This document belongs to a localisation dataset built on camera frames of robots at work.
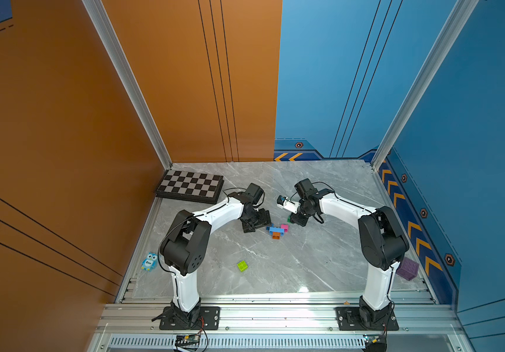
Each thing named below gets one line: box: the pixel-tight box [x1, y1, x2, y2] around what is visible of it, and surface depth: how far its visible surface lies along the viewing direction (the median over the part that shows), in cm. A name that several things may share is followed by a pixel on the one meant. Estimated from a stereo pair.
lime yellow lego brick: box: [237, 260, 249, 273], surface depth 86 cm
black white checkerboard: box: [156, 169, 225, 204], surface depth 108 cm
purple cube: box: [396, 256, 420, 281], surface depth 82 cm
